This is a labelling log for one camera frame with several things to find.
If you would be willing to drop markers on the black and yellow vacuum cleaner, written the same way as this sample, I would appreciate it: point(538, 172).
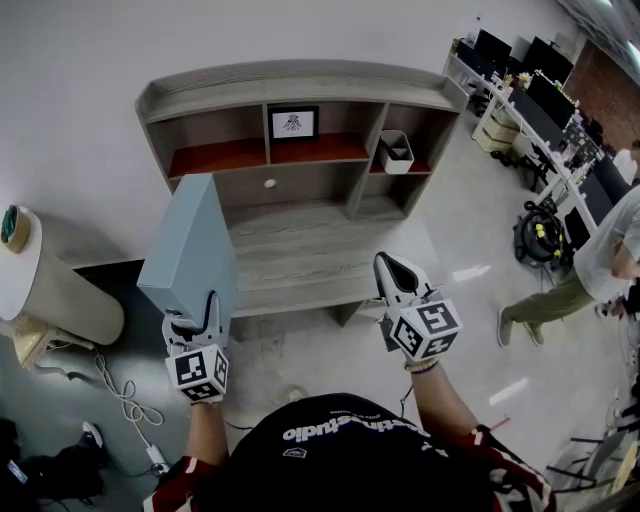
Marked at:
point(542, 240)

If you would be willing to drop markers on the white storage bin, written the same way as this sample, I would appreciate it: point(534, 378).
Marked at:
point(397, 162)

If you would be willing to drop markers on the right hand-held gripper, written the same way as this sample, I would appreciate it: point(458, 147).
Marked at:
point(425, 330)

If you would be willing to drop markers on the small white round knob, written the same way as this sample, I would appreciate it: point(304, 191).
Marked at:
point(270, 184)

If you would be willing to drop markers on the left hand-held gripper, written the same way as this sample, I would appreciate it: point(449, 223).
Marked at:
point(197, 372)

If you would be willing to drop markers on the black framed picture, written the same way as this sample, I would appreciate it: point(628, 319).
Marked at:
point(293, 124)

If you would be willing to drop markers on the grey wooden shelf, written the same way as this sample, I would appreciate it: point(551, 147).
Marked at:
point(300, 235)

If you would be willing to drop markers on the black computer monitor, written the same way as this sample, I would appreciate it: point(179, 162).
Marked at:
point(550, 97)
point(492, 45)
point(547, 57)

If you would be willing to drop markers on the long white office desk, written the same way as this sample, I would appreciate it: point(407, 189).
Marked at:
point(505, 102)

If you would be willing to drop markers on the person's left forearm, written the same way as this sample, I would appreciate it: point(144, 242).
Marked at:
point(207, 430)

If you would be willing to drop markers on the person's black and red shirt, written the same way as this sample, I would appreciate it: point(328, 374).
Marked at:
point(360, 460)

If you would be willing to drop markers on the black metal frame chair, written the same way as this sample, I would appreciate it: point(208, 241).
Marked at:
point(595, 460)

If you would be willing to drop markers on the light wooden stand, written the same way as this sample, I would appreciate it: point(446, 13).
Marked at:
point(30, 345)

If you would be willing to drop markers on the light blue object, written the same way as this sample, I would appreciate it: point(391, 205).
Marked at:
point(192, 250)

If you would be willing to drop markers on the black and white shoe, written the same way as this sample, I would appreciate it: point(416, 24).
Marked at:
point(93, 434)

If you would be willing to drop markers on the black bag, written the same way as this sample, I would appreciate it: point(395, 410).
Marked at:
point(55, 475)

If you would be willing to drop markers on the person's right forearm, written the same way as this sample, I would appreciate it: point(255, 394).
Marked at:
point(442, 400)

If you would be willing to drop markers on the black item in bin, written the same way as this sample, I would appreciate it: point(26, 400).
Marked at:
point(394, 150)

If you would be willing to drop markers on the black desk divider panel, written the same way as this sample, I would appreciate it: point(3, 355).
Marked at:
point(537, 120)

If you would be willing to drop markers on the cardboard boxes under desk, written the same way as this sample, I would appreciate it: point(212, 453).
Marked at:
point(500, 131)

